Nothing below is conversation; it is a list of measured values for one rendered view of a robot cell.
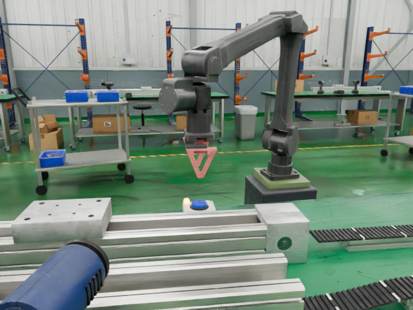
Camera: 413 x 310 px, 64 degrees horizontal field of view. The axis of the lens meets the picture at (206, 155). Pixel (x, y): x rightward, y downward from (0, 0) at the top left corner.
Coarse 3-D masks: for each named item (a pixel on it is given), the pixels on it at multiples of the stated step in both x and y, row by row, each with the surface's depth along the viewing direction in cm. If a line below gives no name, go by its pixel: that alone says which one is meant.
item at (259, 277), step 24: (120, 264) 54; (144, 264) 54; (168, 264) 54; (192, 264) 54; (216, 264) 54; (240, 264) 54; (264, 264) 55; (0, 288) 50; (120, 288) 53; (144, 288) 53; (168, 288) 48; (192, 288) 48; (216, 288) 48; (240, 288) 48; (264, 288) 48; (288, 288) 48
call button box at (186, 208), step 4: (184, 204) 84; (188, 204) 84; (208, 204) 84; (212, 204) 84; (184, 208) 82; (188, 208) 82; (192, 208) 82; (204, 208) 82; (208, 208) 82; (212, 208) 82
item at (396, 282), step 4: (392, 280) 58; (396, 280) 58; (400, 280) 58; (396, 284) 57; (400, 284) 57; (404, 284) 57; (400, 288) 56; (404, 288) 56; (408, 288) 56; (404, 292) 55; (408, 292) 55; (412, 292) 55; (408, 296) 54; (412, 296) 54
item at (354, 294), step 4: (352, 288) 58; (356, 288) 58; (348, 292) 58; (352, 292) 57; (356, 292) 57; (352, 296) 57; (356, 296) 57; (360, 296) 56; (356, 300) 55; (360, 300) 56; (364, 300) 55; (360, 304) 54; (364, 304) 55; (368, 304) 54; (360, 308) 54; (364, 308) 54; (368, 308) 54; (372, 308) 54
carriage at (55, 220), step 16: (32, 208) 66; (48, 208) 66; (64, 208) 66; (80, 208) 66; (96, 208) 66; (16, 224) 60; (32, 224) 60; (48, 224) 60; (64, 224) 61; (80, 224) 61; (96, 224) 61; (16, 240) 60; (32, 240) 61; (48, 240) 61
